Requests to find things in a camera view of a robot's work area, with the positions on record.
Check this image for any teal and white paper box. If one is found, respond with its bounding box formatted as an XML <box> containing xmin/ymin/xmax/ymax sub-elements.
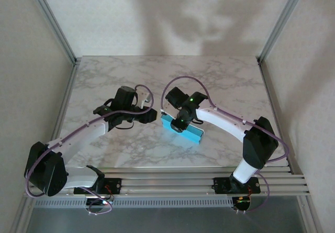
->
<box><xmin>160</xmin><ymin>112</ymin><xmax>204</xmax><ymax>145</ymax></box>

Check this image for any left lit circuit board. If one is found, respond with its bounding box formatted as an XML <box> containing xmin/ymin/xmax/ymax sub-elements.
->
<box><xmin>85</xmin><ymin>197</ymin><xmax>115</xmax><ymax>208</ymax></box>

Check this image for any lit circuit board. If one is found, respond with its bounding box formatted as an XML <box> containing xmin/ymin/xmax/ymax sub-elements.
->
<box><xmin>231</xmin><ymin>196</ymin><xmax>252</xmax><ymax>210</ymax></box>
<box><xmin>85</xmin><ymin>197</ymin><xmax>115</xmax><ymax>208</ymax></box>

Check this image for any right lit circuit board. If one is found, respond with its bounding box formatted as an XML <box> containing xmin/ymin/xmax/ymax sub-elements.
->
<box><xmin>231</xmin><ymin>196</ymin><xmax>252</xmax><ymax>210</ymax></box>

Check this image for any left aluminium side rail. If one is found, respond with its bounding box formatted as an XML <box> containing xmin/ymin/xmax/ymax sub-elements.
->
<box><xmin>40</xmin><ymin>59</ymin><xmax>82</xmax><ymax>176</ymax></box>

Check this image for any aluminium side rail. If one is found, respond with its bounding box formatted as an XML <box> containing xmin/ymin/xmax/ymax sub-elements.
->
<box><xmin>40</xmin><ymin>59</ymin><xmax>82</xmax><ymax>176</ymax></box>
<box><xmin>258</xmin><ymin>59</ymin><xmax>294</xmax><ymax>175</ymax></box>

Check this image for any right aluminium side rail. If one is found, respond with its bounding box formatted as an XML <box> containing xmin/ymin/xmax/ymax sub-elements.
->
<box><xmin>258</xmin><ymin>59</ymin><xmax>294</xmax><ymax>175</ymax></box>

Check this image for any aluminium mounting rail beam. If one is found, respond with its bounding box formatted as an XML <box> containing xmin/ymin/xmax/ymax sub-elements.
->
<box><xmin>23</xmin><ymin>166</ymin><xmax>311</xmax><ymax>198</ymax></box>

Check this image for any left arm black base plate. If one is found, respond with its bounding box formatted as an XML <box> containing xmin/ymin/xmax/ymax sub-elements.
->
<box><xmin>74</xmin><ymin>177</ymin><xmax>122</xmax><ymax>195</ymax></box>

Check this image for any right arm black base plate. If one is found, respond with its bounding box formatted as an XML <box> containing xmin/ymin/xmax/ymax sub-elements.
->
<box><xmin>213</xmin><ymin>176</ymin><xmax>260</xmax><ymax>194</ymax></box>

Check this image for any grey slotted cable duct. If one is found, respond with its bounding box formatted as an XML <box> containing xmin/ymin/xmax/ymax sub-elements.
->
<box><xmin>33</xmin><ymin>197</ymin><xmax>234</xmax><ymax>208</ymax></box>

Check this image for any left aluminium frame post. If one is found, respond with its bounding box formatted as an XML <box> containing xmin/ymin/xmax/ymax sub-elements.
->
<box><xmin>25</xmin><ymin>0</ymin><xmax>78</xmax><ymax>64</ymax></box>

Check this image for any aluminium frame post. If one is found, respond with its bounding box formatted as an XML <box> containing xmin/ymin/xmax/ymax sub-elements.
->
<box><xmin>258</xmin><ymin>0</ymin><xmax>309</xmax><ymax>63</ymax></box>
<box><xmin>25</xmin><ymin>0</ymin><xmax>78</xmax><ymax>64</ymax></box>

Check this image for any right aluminium frame post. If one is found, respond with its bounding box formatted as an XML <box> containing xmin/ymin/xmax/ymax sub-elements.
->
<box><xmin>258</xmin><ymin>0</ymin><xmax>309</xmax><ymax>63</ymax></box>

